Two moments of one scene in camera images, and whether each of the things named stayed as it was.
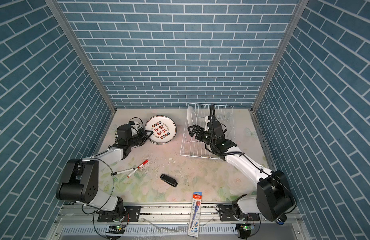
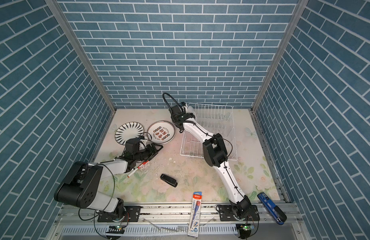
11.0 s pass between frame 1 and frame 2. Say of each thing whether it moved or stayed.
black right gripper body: moved
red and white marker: stayed
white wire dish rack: stayed
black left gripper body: moved
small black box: stayed
